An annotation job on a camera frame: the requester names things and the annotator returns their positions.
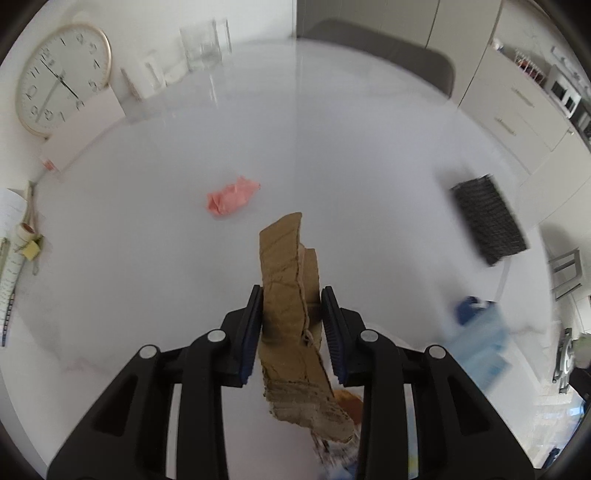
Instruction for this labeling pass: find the pink crumpled paper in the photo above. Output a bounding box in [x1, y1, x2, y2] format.
[206, 176, 260, 217]

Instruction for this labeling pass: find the metal frame stool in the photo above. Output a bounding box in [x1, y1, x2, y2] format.
[549, 248, 583, 301]

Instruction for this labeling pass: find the blue plastic bag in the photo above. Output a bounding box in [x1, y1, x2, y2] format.
[445, 296, 509, 392]

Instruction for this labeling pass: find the grey dining chair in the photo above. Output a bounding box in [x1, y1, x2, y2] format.
[301, 19, 456, 98]

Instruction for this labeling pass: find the clear glass cup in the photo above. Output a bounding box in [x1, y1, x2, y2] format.
[179, 19, 232, 72]

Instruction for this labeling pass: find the round white wall clock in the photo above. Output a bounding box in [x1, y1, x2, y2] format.
[15, 23, 112, 138]

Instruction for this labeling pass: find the paper stack with pens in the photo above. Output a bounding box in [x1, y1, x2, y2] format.
[1, 182, 38, 348]

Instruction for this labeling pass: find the microwave oven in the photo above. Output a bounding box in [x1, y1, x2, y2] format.
[544, 65, 590, 143]

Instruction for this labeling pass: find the stroller with blue bag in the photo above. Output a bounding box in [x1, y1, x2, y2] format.
[552, 328, 590, 394]

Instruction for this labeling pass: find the torn brown red cardboard box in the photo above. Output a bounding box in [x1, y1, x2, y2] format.
[259, 212, 355, 443]

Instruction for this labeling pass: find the white drawer cabinet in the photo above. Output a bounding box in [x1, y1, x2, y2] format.
[460, 47, 590, 223]

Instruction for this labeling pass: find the black mesh pad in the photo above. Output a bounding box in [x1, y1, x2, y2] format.
[451, 175, 529, 267]

